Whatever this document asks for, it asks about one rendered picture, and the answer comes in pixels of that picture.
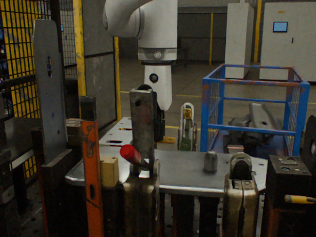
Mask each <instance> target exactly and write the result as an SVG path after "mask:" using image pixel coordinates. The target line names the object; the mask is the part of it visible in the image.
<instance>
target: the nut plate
mask: <svg viewBox="0 0 316 237"><path fill-rule="evenodd" d="M175 140H176V138H175V137H164V139H163V140H157V139H154V143H167V144H174V143H175Z"/></svg>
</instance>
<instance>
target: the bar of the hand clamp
mask: <svg viewBox="0 0 316 237"><path fill-rule="evenodd" d="M152 95H153V89H152V87H151V86H149V85H148V84H141V85H140V86H139V88H138V90H136V88H132V90H130V92H129V98H130V112H131V120H132V135H133V147H134V148H135V149H136V150H137V151H138V152H139V153H140V155H141V157H142V158H148V159H149V177H150V178H152V177H153V165H154V161H155V154H154V126H153V99H152ZM134 171H135V176H136V177H139V176H140V173H141V169H140V168H138V167H137V166H134Z"/></svg>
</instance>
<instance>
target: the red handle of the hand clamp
mask: <svg viewBox="0 0 316 237"><path fill-rule="evenodd" d="M120 155H121V157H122V158H124V159H125V160H126V161H128V162H129V163H131V164H134V165H135V166H137V167H138V168H140V169H141V170H142V171H148V170H149V163H148V162H147V161H146V160H145V159H143V158H142V157H141V155H140V153H139V152H138V151H137V150H136V149H135V148H134V147H133V146H132V145H130V144H124V145H123V146H122V147H121V149H120Z"/></svg>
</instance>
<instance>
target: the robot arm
mask: <svg viewBox="0 0 316 237"><path fill-rule="evenodd" d="M177 7H178V0H106V3H105V6H104V12H103V25H104V27H105V30H106V32H107V33H108V34H109V35H111V36H114V37H123V38H137V39H138V59H140V60H143V61H142V62H140V63H141V65H145V77H144V83H145V84H148V85H149V86H151V87H152V89H153V95H152V99H153V126H154V139H157V140H163V139H164V136H165V111H167V109H169V107H170V105H171V103H172V84H171V65H173V64H175V62H173V61H172V60H176V59H177Z"/></svg>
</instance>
